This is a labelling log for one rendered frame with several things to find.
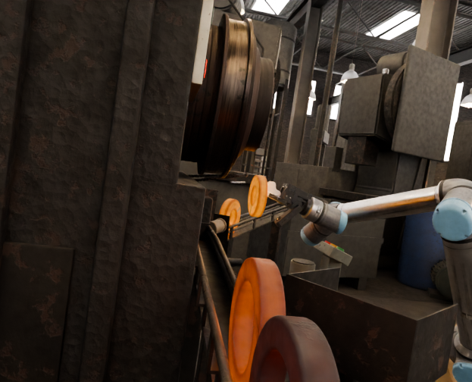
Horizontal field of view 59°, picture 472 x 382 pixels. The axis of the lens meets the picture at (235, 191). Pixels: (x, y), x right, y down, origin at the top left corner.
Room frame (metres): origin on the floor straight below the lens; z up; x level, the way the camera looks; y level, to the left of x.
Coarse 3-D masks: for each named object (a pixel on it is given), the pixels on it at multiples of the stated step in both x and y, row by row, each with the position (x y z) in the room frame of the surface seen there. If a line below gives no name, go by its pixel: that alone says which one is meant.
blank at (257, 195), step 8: (256, 176) 1.55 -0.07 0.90; (256, 184) 1.53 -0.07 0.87; (264, 184) 1.50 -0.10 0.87; (256, 192) 1.52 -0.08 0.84; (264, 192) 1.49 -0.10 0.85; (248, 200) 1.62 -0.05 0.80; (256, 200) 1.50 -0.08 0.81; (264, 200) 1.49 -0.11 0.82; (256, 208) 1.50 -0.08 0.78; (256, 216) 1.54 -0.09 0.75
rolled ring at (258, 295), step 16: (240, 272) 0.62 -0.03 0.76; (256, 272) 0.53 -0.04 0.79; (272, 272) 0.53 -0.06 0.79; (240, 288) 0.61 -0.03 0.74; (256, 288) 0.51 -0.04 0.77; (272, 288) 0.50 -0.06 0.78; (240, 304) 0.62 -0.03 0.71; (256, 304) 0.50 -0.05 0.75; (272, 304) 0.49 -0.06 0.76; (240, 320) 0.62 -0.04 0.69; (256, 320) 0.49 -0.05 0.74; (240, 336) 0.61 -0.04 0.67; (256, 336) 0.48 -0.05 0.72; (240, 352) 0.59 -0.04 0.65; (240, 368) 0.56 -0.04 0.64
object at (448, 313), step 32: (288, 288) 0.82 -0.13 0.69; (320, 288) 0.77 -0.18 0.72; (320, 320) 0.76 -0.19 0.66; (352, 320) 0.72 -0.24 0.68; (384, 320) 0.68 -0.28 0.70; (416, 320) 0.64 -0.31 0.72; (448, 320) 0.75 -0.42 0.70; (352, 352) 0.71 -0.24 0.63; (384, 352) 0.67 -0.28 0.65; (416, 352) 0.66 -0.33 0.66; (448, 352) 0.78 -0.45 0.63
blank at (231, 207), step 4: (228, 200) 1.76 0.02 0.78; (232, 200) 1.76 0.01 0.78; (236, 200) 1.79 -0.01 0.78; (224, 204) 1.74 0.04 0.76; (228, 204) 1.74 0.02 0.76; (232, 204) 1.75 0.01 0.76; (236, 204) 1.80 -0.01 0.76; (220, 208) 1.73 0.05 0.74; (224, 208) 1.72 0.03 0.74; (228, 208) 1.73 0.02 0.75; (232, 208) 1.76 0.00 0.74; (236, 208) 1.80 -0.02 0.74; (240, 208) 1.84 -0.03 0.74; (220, 212) 1.72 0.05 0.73; (224, 212) 1.72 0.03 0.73; (228, 212) 1.73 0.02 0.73; (232, 212) 1.81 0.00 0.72; (236, 212) 1.81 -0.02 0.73; (240, 212) 1.84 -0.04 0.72; (232, 216) 1.82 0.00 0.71; (236, 216) 1.81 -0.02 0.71; (232, 220) 1.81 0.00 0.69; (236, 220) 1.82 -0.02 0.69
